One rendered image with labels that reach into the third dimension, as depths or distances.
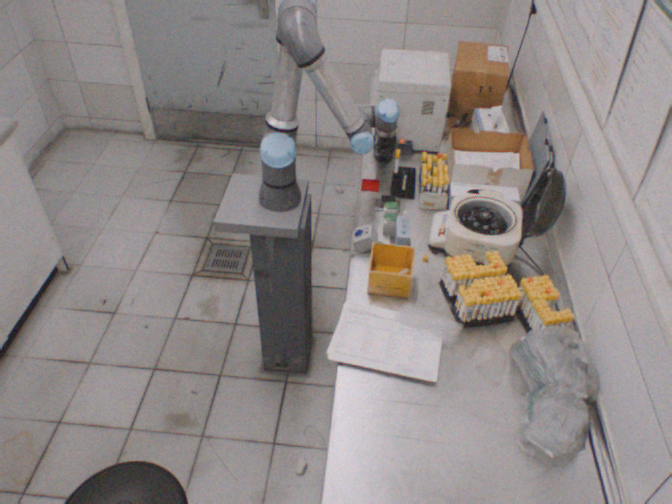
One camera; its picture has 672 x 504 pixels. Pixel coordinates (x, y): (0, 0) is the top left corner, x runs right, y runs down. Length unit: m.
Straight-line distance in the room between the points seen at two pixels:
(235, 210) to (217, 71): 1.90
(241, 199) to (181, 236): 1.34
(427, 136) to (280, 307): 0.91
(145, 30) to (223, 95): 0.57
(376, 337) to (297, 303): 0.69
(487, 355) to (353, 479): 0.53
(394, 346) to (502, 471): 0.42
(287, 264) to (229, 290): 0.92
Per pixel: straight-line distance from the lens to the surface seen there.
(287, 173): 1.96
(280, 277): 2.21
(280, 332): 2.46
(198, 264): 3.20
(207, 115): 4.01
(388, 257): 1.86
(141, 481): 1.77
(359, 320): 1.71
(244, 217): 2.01
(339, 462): 1.48
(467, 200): 2.02
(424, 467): 1.49
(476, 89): 2.73
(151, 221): 3.53
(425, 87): 2.30
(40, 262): 3.13
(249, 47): 3.71
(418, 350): 1.66
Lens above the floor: 2.19
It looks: 44 degrees down
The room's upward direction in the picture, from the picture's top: 2 degrees clockwise
